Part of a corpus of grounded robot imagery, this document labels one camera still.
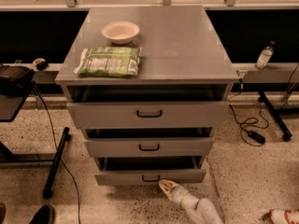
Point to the grey top drawer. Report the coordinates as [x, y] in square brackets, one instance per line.
[127, 108]

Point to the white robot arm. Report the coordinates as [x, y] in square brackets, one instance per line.
[200, 211]

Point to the white red sneaker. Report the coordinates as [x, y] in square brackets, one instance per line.
[280, 216]

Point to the black tape measure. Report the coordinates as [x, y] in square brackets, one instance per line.
[40, 63]

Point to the white paper bowl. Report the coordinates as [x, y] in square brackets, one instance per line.
[120, 32]

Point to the black shoe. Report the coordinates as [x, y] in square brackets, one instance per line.
[44, 215]

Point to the black bag on table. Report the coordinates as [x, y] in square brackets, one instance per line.
[15, 80]

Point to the grey drawer cabinet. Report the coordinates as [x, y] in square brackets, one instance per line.
[179, 50]

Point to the clear plastic bottle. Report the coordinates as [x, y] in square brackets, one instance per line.
[265, 56]

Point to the grey middle drawer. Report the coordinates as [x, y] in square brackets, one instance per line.
[165, 142]

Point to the black stand leg right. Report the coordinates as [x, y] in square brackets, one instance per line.
[286, 133]

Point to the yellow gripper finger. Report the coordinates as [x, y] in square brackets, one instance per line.
[168, 185]
[167, 194]

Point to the black side table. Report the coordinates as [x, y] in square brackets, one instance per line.
[10, 108]

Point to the green snack bag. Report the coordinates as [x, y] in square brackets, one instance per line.
[109, 62]

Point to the grey drawer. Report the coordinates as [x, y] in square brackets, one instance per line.
[165, 142]
[149, 170]
[127, 108]

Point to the grey bottom drawer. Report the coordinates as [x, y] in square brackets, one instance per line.
[149, 170]

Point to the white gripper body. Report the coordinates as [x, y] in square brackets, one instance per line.
[179, 196]

